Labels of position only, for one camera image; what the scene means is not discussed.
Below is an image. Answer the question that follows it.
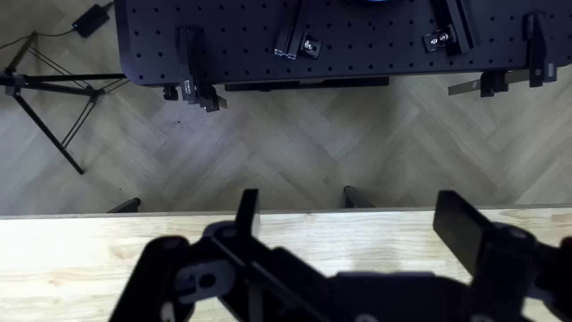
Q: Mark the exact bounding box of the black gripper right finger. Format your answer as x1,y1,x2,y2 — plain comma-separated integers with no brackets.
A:
431,190,497,277

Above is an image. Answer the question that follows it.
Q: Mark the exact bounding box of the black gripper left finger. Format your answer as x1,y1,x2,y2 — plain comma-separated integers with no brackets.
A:
233,188,261,242

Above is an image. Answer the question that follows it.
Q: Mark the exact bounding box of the black bench clamp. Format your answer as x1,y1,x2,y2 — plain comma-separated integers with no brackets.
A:
175,25,229,115
522,11,560,90

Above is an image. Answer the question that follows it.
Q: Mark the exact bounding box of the black perforated breadboard table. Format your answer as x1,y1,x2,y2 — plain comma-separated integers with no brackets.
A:
113,0,572,90

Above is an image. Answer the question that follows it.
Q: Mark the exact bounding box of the black power adapter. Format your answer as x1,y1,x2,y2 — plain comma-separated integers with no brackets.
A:
72,4,113,39

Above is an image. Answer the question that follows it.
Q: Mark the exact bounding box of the silver flat bracket black block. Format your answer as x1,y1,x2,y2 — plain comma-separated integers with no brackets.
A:
447,66,533,98

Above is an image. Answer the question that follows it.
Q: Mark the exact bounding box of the black post holder silver knob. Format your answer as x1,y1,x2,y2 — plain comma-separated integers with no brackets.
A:
422,25,460,56
299,36,324,61

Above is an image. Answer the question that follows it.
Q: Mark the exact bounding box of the black mounting rail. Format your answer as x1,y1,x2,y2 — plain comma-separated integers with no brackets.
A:
274,0,306,61
431,0,483,54

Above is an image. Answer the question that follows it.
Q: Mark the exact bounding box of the thin black adapter cable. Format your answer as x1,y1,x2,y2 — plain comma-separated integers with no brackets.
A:
0,0,116,54

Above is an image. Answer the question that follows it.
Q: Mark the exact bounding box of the black camera tripod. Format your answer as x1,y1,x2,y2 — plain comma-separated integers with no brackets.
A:
0,32,131,177

